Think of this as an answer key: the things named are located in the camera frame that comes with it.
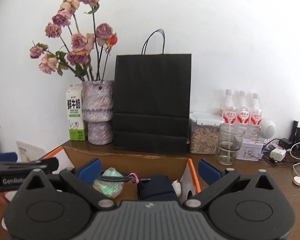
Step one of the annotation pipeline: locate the black paper shopping bag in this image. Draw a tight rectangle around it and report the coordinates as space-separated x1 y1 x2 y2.
112 43 192 154

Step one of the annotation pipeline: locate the clear glass cup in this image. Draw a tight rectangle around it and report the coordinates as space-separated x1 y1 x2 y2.
217 125 245 166

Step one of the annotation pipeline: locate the white power adapter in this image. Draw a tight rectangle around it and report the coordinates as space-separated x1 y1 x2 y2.
269 148 286 162

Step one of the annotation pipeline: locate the right water bottle red label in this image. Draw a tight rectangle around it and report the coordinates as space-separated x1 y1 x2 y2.
249 93 263 138

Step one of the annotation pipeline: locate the black upright device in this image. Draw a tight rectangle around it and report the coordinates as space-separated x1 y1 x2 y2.
290 120 300 143

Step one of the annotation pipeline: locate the white paper pamphlet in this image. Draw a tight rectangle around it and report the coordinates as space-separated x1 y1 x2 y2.
16 141 46 162

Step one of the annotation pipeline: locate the dried pink rose bouquet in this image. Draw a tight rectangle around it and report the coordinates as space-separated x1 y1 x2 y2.
30 0 118 82

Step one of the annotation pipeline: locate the left water bottle red label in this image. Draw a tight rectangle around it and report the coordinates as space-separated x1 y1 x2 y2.
222 89 237 125

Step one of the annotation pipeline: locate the water bottle red label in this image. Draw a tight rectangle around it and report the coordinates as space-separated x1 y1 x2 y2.
222 89 237 125
236 90 250 131
249 93 263 138

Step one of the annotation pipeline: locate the clear seed storage container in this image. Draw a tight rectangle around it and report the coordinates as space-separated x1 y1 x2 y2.
190 112 224 155

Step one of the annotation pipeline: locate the balled up plastic bag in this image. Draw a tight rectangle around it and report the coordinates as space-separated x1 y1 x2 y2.
93 167 125 199

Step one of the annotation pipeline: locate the white round speaker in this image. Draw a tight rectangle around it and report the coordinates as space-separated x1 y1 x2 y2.
258 118 276 139

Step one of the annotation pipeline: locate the purple textured vase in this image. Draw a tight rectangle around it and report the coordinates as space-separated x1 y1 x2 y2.
82 80 114 145

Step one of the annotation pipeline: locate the green white milk carton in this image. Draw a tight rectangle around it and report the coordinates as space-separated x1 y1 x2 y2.
66 84 88 141

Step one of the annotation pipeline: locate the red cardboard pumpkin box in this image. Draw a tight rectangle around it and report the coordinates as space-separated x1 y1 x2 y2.
43 145 201 200

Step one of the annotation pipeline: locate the navy blue zip pouch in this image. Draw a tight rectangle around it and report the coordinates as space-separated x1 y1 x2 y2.
137 175 179 202

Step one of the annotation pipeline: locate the middle water bottle red label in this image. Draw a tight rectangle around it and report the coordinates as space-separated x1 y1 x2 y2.
236 90 250 131

